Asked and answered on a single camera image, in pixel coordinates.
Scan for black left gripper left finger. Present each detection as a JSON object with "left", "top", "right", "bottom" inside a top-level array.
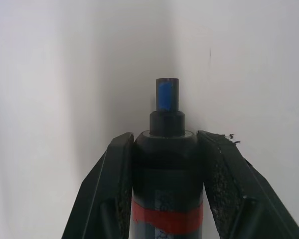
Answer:
[{"left": 61, "top": 132, "right": 135, "bottom": 239}]

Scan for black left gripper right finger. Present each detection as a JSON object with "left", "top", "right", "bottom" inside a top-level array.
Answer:
[{"left": 197, "top": 129, "right": 299, "bottom": 239}]

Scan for black marker with red band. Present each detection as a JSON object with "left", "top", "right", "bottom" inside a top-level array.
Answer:
[{"left": 130, "top": 77, "right": 205, "bottom": 239}]

